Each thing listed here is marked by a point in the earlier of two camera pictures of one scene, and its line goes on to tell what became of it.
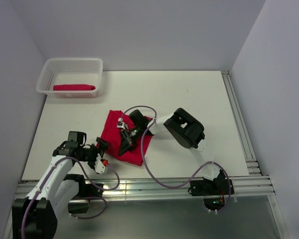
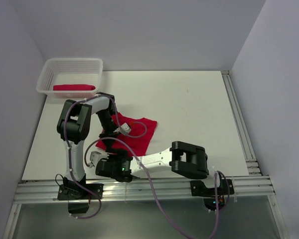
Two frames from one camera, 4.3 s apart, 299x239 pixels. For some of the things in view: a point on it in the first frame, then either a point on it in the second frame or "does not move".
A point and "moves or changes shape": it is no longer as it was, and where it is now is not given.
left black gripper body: (92, 152) to (108, 132)
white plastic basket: (64, 71) does not move
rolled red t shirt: (74, 87) does not move
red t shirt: (111, 134) moves or changes shape
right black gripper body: (130, 137) to (120, 155)
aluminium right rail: (248, 150) does not move
